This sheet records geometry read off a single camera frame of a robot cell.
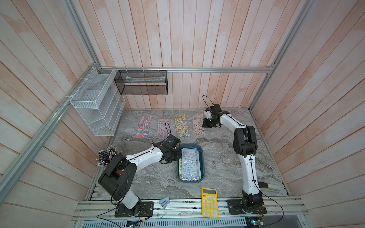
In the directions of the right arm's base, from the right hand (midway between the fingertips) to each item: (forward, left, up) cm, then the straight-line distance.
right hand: (202, 124), depth 109 cm
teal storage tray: (-23, +4, +4) cm, 23 cm away
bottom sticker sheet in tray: (-3, +4, -1) cm, 5 cm away
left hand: (-30, +17, +2) cm, 34 cm away
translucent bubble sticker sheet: (-38, +10, +1) cm, 39 cm away
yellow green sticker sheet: (-3, +16, -1) cm, 16 cm away
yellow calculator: (-54, 0, 0) cm, 54 cm away
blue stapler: (-54, +24, 0) cm, 60 cm away
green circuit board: (-61, -22, -3) cm, 65 cm away
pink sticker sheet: (-2, +31, -2) cm, 31 cm away
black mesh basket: (+13, +43, +30) cm, 54 cm away
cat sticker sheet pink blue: (-2, +46, -1) cm, 46 cm away
